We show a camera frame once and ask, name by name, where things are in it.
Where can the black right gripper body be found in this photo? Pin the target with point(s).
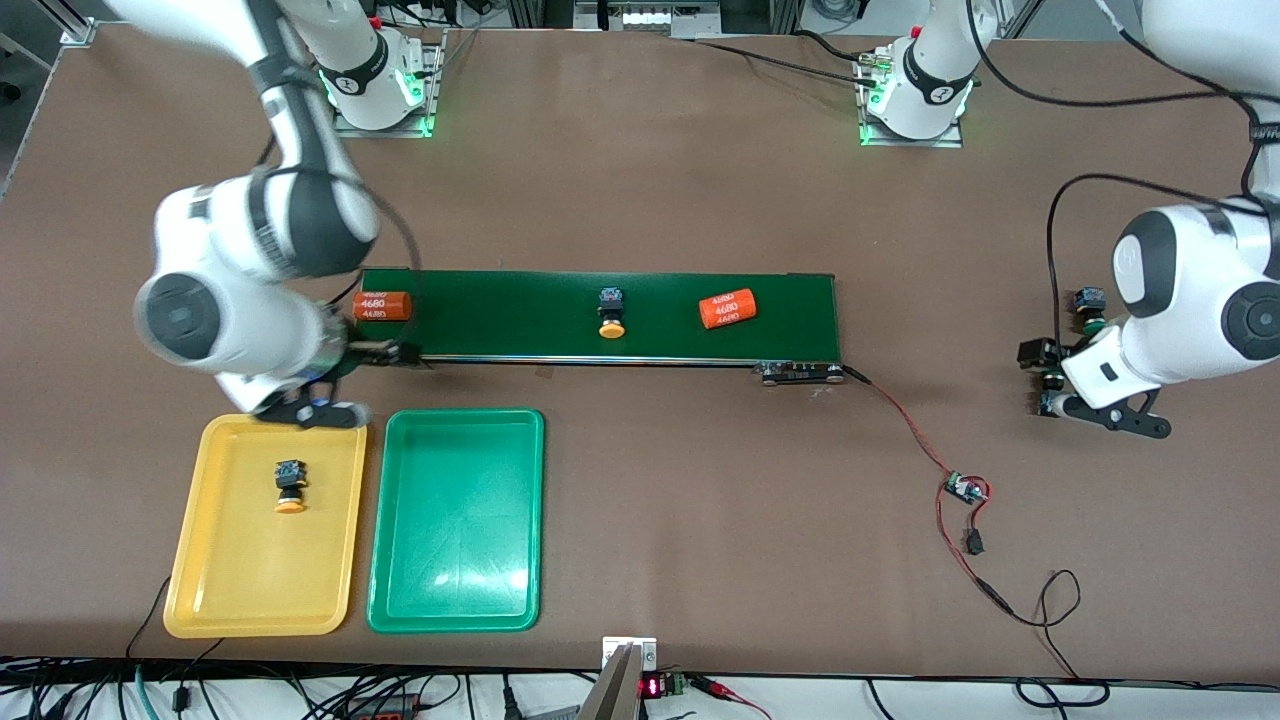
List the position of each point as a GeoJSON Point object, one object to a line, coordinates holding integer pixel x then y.
{"type": "Point", "coordinates": [366, 351]}

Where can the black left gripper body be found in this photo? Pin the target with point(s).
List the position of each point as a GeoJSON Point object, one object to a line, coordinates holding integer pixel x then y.
{"type": "Point", "coordinates": [1068, 349]}

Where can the green-capped black push button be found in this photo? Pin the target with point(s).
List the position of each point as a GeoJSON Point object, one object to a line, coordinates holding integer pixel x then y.
{"type": "Point", "coordinates": [1089, 300]}
{"type": "Point", "coordinates": [1049, 378]}

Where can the orange 4680 battery cylinder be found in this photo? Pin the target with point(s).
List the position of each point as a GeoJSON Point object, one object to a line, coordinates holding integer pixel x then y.
{"type": "Point", "coordinates": [728, 309]}
{"type": "Point", "coordinates": [385, 305]}

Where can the yellow-capped black push button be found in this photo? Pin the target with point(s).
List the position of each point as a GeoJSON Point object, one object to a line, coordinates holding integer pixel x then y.
{"type": "Point", "coordinates": [290, 475]}
{"type": "Point", "coordinates": [611, 300]}

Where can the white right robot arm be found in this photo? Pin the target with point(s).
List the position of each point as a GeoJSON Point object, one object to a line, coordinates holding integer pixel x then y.
{"type": "Point", "coordinates": [300, 220]}

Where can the green belt mini conveyor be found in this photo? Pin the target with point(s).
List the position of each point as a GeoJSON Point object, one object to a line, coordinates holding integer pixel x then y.
{"type": "Point", "coordinates": [500, 315]}

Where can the small green circuit board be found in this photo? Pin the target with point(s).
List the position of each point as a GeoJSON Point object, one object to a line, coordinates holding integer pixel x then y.
{"type": "Point", "coordinates": [965, 488]}

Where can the green plastic tray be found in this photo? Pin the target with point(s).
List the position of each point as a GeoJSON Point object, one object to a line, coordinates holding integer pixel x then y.
{"type": "Point", "coordinates": [455, 520]}

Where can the yellow plastic tray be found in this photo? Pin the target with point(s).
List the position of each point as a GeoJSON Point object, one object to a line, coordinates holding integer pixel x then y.
{"type": "Point", "coordinates": [250, 570]}

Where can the orange power strip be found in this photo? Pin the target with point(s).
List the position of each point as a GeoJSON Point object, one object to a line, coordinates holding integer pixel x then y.
{"type": "Point", "coordinates": [385, 710]}

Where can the grey controller box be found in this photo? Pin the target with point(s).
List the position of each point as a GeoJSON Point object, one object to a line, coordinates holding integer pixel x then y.
{"type": "Point", "coordinates": [645, 18]}

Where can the red digit display module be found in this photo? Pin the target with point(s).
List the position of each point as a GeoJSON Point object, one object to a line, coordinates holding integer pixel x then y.
{"type": "Point", "coordinates": [650, 687]}

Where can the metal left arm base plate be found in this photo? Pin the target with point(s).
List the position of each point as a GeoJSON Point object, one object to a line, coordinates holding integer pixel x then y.
{"type": "Point", "coordinates": [910, 142]}

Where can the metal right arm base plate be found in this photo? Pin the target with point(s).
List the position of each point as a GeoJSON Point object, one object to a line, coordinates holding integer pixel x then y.
{"type": "Point", "coordinates": [436, 70]}

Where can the small silver metal bracket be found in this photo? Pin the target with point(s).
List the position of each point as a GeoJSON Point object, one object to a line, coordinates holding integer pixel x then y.
{"type": "Point", "coordinates": [612, 648]}

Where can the grey metal mount bar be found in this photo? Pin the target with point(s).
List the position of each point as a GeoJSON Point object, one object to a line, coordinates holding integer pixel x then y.
{"type": "Point", "coordinates": [612, 695]}

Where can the aluminium frame extrusion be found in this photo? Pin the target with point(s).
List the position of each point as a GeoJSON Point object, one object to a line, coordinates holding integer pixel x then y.
{"type": "Point", "coordinates": [80, 28]}

